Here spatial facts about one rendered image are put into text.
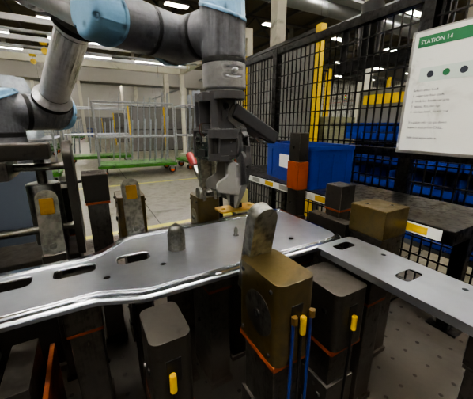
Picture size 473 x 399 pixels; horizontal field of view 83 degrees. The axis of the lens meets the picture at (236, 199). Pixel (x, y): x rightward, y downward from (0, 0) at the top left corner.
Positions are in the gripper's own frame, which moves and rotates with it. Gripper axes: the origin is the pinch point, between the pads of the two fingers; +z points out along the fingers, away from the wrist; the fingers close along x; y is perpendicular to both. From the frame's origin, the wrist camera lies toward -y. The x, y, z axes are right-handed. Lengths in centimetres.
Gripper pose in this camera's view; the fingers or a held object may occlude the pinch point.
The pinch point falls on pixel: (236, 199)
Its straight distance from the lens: 53.9
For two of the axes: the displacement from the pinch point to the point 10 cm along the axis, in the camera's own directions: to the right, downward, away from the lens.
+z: 0.1, 9.6, 2.7
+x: 4.9, 2.3, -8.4
